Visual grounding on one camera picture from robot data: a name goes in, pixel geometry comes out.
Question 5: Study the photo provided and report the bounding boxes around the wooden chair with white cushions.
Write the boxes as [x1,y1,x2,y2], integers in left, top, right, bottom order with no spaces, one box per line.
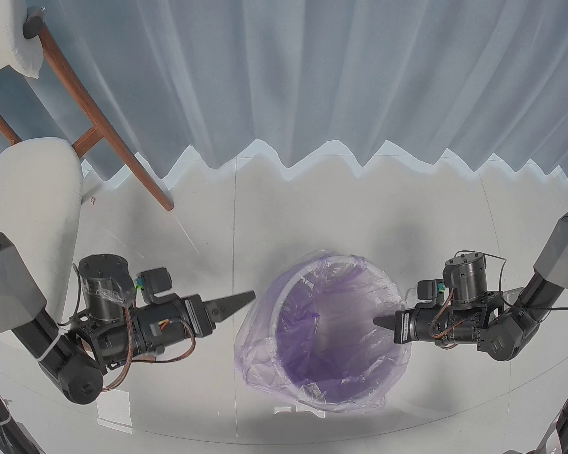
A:
[0,0,175,326]

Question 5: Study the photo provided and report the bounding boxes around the white trash bin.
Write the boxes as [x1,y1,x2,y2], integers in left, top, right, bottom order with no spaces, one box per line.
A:
[271,253,405,410]

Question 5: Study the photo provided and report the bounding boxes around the purple plastic bag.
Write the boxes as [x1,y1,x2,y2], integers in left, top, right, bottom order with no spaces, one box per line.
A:
[234,250,412,414]

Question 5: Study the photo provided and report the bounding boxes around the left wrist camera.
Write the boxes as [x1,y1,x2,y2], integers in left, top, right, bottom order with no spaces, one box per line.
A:
[135,267,172,304]

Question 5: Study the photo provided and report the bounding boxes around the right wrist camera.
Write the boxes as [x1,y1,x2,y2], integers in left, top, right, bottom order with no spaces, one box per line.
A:
[417,279,445,304]

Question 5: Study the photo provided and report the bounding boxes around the pale blue curtain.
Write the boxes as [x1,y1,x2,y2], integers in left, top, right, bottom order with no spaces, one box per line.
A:
[0,0,568,186]

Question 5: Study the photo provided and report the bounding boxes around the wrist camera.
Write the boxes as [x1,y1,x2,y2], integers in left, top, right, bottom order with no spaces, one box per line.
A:
[135,267,172,304]
[417,279,445,304]

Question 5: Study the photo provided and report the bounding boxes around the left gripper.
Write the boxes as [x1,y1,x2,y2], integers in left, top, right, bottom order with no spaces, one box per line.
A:
[133,291,257,356]

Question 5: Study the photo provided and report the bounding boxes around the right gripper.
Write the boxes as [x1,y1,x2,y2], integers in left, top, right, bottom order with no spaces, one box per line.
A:
[372,306,458,345]

